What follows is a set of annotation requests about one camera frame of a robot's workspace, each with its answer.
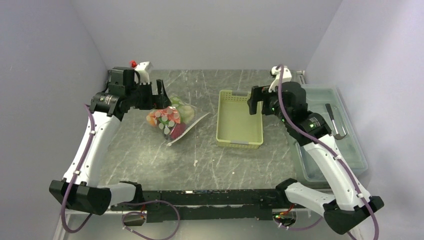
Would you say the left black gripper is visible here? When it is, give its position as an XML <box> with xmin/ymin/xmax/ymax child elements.
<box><xmin>126</xmin><ymin>79</ymin><xmax>172</xmax><ymax>110</ymax></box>

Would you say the green perforated plastic basket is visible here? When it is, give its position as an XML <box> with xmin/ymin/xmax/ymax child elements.
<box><xmin>216</xmin><ymin>89</ymin><xmax>264</xmax><ymax>149</ymax></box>

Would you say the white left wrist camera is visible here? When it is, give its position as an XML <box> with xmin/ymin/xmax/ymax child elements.
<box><xmin>129</xmin><ymin>60</ymin><xmax>153</xmax><ymax>85</ymax></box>

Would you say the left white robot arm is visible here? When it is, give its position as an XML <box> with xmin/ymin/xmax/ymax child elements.
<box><xmin>49</xmin><ymin>61</ymin><xmax>171</xmax><ymax>215</ymax></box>

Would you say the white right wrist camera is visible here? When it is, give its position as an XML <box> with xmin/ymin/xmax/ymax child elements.
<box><xmin>268</xmin><ymin>65</ymin><xmax>292</xmax><ymax>93</ymax></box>

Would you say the clear polka dot zip bag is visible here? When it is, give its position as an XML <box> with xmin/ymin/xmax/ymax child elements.
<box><xmin>145</xmin><ymin>95</ymin><xmax>209</xmax><ymax>146</ymax></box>

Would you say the clear plastic storage box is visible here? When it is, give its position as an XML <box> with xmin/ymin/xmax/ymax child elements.
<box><xmin>286</xmin><ymin>84</ymin><xmax>368</xmax><ymax>188</ymax></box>

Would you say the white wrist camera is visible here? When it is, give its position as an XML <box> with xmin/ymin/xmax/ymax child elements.
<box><xmin>268</xmin><ymin>65</ymin><xmax>292</xmax><ymax>93</ymax></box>
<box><xmin>129</xmin><ymin>60</ymin><xmax>153</xmax><ymax>85</ymax></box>

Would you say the black handled hammer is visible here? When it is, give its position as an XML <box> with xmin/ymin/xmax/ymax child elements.
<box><xmin>325</xmin><ymin>103</ymin><xmax>347</xmax><ymax>140</ymax></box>

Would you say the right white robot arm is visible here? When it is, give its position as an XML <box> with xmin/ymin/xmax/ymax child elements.
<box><xmin>247</xmin><ymin>81</ymin><xmax>384</xmax><ymax>240</ymax></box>

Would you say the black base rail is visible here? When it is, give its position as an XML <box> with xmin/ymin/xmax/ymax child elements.
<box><xmin>110</xmin><ymin>189</ymin><xmax>300</xmax><ymax>223</ymax></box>

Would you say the orange peach toy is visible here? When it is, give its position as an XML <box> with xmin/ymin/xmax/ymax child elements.
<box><xmin>146</xmin><ymin>110</ymin><xmax>162</xmax><ymax>127</ymax></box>

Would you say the dark red sweet potato toy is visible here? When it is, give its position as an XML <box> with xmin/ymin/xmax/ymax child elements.
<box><xmin>169</xmin><ymin>122</ymin><xmax>187</xmax><ymax>141</ymax></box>

